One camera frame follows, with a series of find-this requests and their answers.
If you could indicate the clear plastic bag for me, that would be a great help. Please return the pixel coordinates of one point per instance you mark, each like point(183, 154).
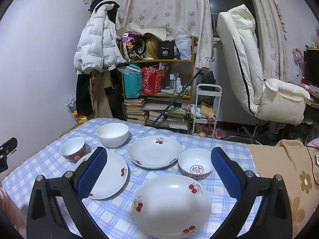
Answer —
point(184, 42)

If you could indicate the pink toys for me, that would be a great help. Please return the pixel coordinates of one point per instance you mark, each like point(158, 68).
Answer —
point(206, 130)

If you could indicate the patterned plastic bag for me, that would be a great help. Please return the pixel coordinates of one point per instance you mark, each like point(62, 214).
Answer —
point(71, 104)

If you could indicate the metal chair base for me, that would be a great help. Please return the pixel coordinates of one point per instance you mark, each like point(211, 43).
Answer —
point(254, 132)

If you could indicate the white rolling cart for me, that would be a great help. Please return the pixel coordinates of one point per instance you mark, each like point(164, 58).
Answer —
point(199, 120)

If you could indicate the white recliner chair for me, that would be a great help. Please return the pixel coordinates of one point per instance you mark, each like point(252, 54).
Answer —
point(239, 54)

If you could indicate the stack of books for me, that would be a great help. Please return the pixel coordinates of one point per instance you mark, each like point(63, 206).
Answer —
point(134, 112)

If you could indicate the deep cherry print plate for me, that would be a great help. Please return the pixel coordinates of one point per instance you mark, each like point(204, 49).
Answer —
point(154, 151)

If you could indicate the large cherry print bowl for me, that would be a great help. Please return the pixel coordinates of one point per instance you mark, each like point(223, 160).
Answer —
point(172, 204)

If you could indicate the wooden shelf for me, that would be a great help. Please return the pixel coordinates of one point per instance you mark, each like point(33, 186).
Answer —
point(159, 60)

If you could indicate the person's left forearm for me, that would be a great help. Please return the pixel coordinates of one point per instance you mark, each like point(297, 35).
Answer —
point(10, 211)

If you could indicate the blue plaid bed sheet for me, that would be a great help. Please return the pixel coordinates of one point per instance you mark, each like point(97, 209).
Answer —
point(149, 134)

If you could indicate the plain white bowl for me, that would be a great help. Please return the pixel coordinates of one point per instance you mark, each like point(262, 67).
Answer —
point(112, 132)

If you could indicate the white puffer jacket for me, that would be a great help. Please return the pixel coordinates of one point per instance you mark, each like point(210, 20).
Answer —
point(97, 42)

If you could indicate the red patterned bag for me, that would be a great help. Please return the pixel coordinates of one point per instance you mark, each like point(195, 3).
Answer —
point(152, 82)

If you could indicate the floral curtain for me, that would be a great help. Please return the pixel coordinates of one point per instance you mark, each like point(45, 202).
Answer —
point(269, 29)
point(162, 5)

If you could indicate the tan flower blanket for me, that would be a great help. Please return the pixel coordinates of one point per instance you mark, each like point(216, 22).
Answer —
point(279, 164)

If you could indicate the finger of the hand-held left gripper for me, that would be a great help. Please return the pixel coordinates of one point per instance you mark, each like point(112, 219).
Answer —
point(8, 146)

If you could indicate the yellow cloth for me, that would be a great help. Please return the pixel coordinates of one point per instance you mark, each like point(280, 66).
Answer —
point(152, 48)

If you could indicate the dark hanging garment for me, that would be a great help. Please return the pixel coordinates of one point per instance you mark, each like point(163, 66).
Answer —
point(117, 97)

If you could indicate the teal bag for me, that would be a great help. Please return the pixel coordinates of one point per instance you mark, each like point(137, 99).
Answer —
point(132, 84)

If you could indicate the black coat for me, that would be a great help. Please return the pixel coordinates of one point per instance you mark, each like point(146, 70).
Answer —
point(83, 94)

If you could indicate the small white bowl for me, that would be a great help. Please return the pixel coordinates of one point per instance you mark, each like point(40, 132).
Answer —
point(72, 147)

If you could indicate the dark green bag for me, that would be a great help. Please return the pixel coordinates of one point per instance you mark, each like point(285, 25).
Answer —
point(208, 79)

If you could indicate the folded green cloth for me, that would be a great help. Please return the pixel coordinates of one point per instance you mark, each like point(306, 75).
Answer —
point(169, 91)

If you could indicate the pile of magazines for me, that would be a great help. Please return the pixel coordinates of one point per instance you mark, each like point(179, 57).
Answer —
point(172, 118)

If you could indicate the black box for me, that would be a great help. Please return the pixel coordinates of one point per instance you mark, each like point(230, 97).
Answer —
point(166, 52)

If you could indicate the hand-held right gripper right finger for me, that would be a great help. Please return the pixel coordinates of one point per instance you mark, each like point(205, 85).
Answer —
point(225, 173)

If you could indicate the white bag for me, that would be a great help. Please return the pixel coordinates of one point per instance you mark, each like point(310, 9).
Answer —
point(198, 113)

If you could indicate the long thin pole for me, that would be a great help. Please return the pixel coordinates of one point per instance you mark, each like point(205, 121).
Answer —
point(174, 99)

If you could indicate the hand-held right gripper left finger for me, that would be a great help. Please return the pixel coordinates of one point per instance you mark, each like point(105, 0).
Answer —
point(92, 171)

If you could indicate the pink garment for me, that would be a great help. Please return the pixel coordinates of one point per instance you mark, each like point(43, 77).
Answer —
point(314, 143)

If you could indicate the pink fan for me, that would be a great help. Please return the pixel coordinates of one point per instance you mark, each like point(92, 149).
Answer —
point(298, 56)

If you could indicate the white bowl with black emblem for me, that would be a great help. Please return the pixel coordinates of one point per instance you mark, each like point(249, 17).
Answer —
point(194, 159)

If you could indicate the white bottle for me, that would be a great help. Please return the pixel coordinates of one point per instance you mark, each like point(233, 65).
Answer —
point(172, 82)
point(178, 84)

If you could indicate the black monitor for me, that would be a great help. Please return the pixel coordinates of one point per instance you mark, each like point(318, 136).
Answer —
point(311, 67)

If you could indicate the yellow red packet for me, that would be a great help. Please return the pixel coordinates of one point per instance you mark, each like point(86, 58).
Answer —
point(79, 118)

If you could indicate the colourful printed bag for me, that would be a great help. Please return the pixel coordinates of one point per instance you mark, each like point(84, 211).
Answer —
point(132, 47)

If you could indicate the cream folded sheet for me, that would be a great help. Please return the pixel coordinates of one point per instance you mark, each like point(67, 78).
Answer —
point(149, 32)

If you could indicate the beige coat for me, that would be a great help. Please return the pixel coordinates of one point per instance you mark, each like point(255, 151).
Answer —
point(99, 99)

